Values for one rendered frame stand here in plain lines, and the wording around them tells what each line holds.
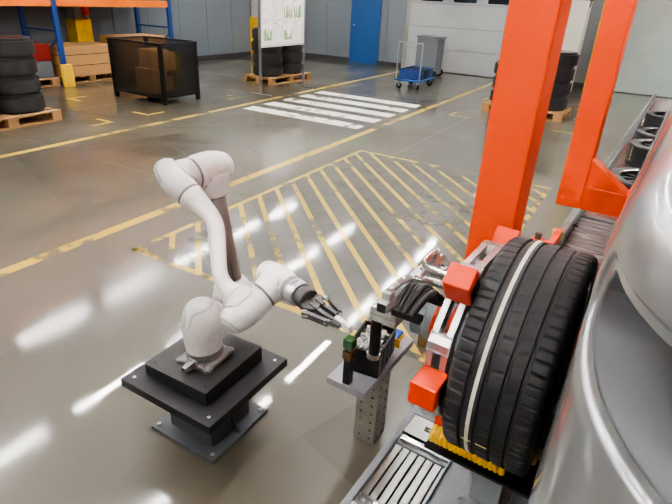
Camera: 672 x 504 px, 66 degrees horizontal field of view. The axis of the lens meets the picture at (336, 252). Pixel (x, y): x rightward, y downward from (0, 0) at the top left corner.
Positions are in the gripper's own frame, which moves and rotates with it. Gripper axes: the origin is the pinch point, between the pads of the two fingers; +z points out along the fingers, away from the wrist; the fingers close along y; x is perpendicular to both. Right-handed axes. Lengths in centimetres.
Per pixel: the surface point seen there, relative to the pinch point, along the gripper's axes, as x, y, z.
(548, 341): -20, 15, 56
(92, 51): 141, 286, -1032
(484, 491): 59, 16, 47
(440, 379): -3.8, 0.6, 36.5
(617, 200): 78, 254, -8
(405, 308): -12.1, 8.3, 17.9
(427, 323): 2.6, 19.7, 17.2
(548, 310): -24, 21, 52
